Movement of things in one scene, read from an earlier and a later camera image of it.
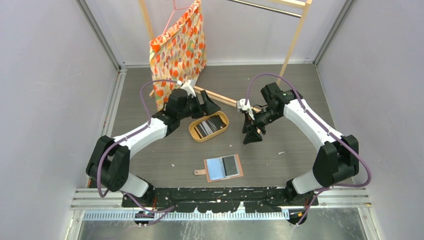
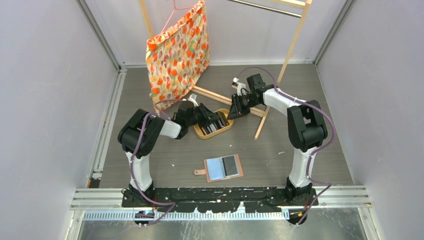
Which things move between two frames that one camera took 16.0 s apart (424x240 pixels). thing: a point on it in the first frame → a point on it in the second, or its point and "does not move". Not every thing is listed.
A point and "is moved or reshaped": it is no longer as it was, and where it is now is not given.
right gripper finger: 252,136 → 243,111
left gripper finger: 209,103 → 212,116
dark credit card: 229,165 does not move
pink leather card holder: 221,168 does not move
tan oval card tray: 204,129 is moved or reshaped
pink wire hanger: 174,9 does not move
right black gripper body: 264,117 → 248,100
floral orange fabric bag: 179,53 does not move
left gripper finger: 212,107 → 205,122
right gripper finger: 247,123 → 236,108
